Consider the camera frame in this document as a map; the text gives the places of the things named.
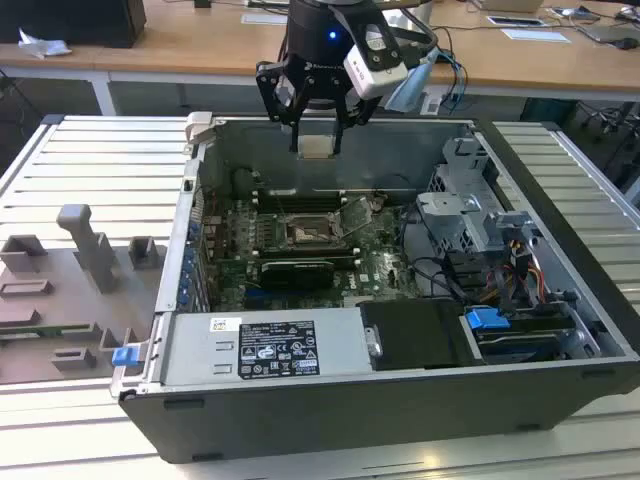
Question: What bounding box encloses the wooden desk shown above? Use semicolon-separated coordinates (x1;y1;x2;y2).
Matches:
0;0;640;104

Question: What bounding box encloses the grey parts rack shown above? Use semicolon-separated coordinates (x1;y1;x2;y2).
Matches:
0;203;169;386

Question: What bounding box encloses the white paper sheet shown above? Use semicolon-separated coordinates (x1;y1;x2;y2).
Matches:
501;27;572;45

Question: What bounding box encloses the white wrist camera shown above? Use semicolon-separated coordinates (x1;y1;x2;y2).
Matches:
343;22;409;99

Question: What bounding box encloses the green motherboard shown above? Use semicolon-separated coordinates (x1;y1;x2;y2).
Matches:
197;192;426;311

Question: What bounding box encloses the grey laptop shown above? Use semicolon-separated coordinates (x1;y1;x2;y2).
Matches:
579;22;640;51

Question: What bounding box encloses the hard disk in blue carrier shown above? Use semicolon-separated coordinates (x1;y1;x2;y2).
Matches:
462;307;576;364

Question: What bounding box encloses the silver CPU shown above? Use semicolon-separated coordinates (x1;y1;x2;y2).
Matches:
297;134;335;160

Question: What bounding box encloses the black plastic shroud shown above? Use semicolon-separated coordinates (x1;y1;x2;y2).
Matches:
359;298;474;372

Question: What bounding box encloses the grey case latch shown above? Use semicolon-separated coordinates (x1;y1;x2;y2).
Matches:
184;110;216;146

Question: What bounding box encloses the coloured wire bundle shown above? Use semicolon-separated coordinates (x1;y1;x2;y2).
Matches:
492;239;549;311

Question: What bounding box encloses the black RAM slot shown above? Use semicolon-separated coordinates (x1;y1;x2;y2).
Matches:
257;205;349;214
257;200;348;208
258;195;347;202
258;189;346;197
257;245;362;253

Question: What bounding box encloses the green RAM stick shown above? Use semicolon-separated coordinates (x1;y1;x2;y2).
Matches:
0;324;94;341

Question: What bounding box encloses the black PC case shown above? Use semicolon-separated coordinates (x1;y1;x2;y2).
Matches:
110;112;640;464

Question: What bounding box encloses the blue cable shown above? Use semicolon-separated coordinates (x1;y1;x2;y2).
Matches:
432;47;471;104

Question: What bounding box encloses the black box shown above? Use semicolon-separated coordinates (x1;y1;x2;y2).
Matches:
0;0;147;49

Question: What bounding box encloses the crumpled white paper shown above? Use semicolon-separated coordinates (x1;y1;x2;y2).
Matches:
17;27;72;59

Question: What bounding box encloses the black cable bundle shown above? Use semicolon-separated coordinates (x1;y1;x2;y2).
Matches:
399;209;476;311

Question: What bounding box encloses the metal socket cover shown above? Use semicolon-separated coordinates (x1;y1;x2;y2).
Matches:
337;197;375;236

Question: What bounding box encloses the silver power supply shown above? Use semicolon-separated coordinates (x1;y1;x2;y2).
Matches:
159;307;374;387

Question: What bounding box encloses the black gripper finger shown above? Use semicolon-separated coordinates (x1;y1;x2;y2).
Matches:
332;92;375;155
254;59;307;154

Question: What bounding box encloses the black graphics card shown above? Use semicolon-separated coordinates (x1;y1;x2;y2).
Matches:
259;259;335;292

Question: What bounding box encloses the CPU socket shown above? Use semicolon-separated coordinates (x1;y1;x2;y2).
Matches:
277;212;351;249

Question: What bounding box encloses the silver metal drive cage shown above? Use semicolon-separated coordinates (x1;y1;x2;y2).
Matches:
415;137;541;256

